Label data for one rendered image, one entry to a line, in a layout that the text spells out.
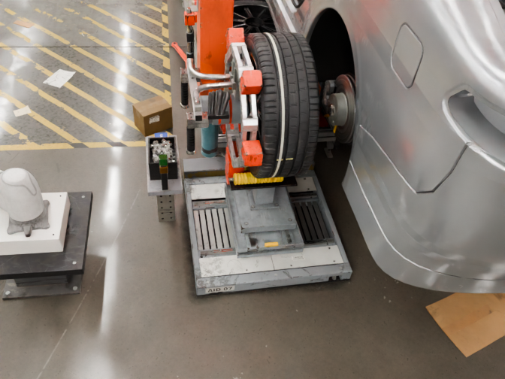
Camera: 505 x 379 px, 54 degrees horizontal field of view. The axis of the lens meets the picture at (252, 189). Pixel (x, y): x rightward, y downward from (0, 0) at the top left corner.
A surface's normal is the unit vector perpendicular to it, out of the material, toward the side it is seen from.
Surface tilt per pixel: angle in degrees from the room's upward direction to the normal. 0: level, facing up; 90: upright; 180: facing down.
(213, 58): 90
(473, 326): 2
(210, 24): 90
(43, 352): 0
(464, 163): 89
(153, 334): 0
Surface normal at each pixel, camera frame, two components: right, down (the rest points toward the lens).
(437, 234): -0.68, 0.53
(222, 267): 0.07, -0.70
